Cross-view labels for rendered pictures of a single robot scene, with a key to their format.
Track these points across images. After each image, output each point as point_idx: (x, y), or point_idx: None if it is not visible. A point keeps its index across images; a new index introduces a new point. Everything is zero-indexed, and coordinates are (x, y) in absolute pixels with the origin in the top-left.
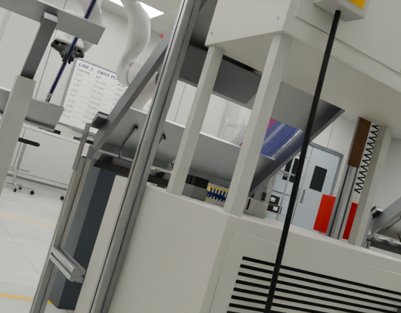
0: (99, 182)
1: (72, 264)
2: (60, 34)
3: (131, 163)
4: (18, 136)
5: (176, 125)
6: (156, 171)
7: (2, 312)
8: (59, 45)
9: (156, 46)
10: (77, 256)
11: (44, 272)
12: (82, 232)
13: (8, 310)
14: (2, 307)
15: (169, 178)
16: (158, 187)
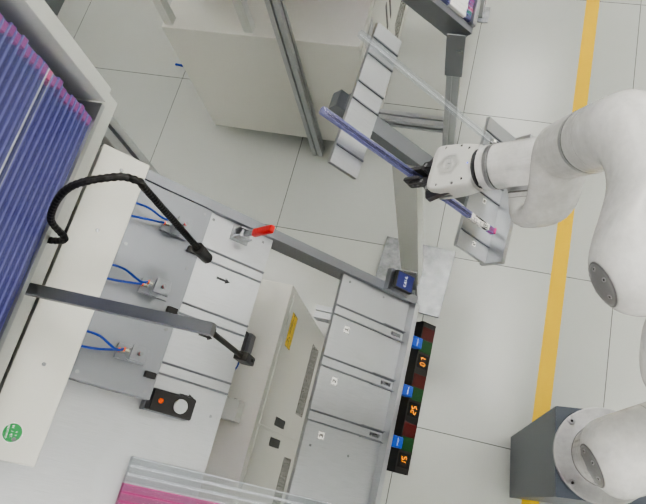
0: (542, 419)
1: (328, 309)
2: (452, 149)
3: (412, 379)
4: (395, 200)
5: (318, 367)
6: (401, 427)
7: (480, 352)
8: (433, 158)
9: (247, 216)
10: (521, 436)
11: None
12: (527, 428)
13: (488, 361)
14: (497, 357)
15: (391, 452)
16: (254, 322)
